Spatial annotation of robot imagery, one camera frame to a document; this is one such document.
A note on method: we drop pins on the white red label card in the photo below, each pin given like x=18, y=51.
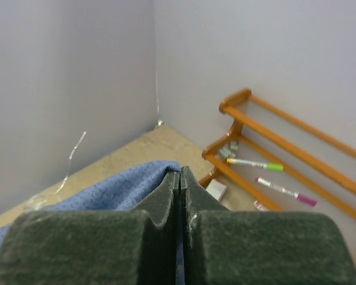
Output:
x=259, y=206

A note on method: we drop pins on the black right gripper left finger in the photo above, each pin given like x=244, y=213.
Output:
x=137, y=246

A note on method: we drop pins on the white red small box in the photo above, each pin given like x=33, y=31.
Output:
x=216, y=189

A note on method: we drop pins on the blue printed pillowcase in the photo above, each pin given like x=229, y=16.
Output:
x=122, y=191

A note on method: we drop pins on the wooden slatted rack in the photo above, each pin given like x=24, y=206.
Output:
x=316, y=164

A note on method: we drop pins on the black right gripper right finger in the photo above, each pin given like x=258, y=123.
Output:
x=221, y=246

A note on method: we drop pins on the magenta cap marker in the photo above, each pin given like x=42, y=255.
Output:
x=302, y=198

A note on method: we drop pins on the green cap marker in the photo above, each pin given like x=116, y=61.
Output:
x=270, y=166

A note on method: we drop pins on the pale green small clips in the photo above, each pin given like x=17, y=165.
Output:
x=229, y=149

